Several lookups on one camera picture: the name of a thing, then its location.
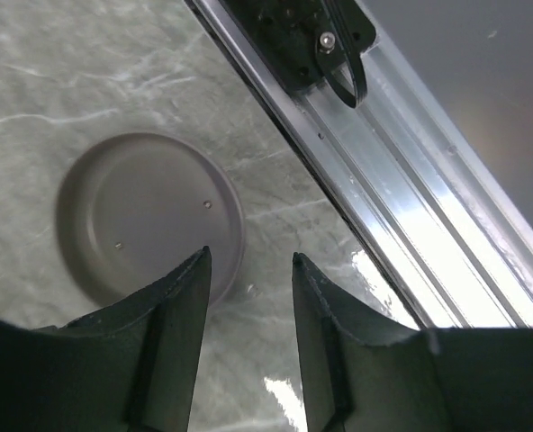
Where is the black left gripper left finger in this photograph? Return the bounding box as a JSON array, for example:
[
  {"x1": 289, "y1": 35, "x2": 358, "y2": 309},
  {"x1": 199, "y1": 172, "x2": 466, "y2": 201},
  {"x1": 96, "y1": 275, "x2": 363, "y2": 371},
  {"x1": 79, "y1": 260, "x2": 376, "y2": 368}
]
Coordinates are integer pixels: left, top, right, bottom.
[{"x1": 0, "y1": 248, "x2": 212, "y2": 431}]

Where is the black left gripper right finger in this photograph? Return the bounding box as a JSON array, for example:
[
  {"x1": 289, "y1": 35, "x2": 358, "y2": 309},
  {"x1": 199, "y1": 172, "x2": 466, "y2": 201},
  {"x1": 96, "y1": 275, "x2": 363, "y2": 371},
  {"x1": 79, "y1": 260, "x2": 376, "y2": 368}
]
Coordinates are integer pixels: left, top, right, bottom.
[{"x1": 292, "y1": 253, "x2": 533, "y2": 431}]

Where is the aluminium rail frame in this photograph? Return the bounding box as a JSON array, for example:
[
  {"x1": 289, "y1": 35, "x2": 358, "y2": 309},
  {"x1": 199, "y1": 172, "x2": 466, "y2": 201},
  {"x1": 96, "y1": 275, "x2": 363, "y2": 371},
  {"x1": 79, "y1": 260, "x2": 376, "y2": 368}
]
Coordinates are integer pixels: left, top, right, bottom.
[{"x1": 191, "y1": 1, "x2": 533, "y2": 327}]

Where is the grey lid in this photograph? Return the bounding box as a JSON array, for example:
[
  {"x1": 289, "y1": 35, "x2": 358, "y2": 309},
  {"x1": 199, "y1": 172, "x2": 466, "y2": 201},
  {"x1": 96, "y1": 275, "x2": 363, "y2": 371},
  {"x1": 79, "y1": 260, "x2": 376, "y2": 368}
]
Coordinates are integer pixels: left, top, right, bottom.
[{"x1": 55, "y1": 132, "x2": 246, "y2": 307}]

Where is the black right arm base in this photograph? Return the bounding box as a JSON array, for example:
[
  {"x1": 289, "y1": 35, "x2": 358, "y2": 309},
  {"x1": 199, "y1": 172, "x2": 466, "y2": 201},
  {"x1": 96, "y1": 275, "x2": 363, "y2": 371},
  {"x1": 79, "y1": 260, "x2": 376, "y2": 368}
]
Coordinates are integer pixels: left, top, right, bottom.
[{"x1": 224, "y1": 0, "x2": 376, "y2": 108}]

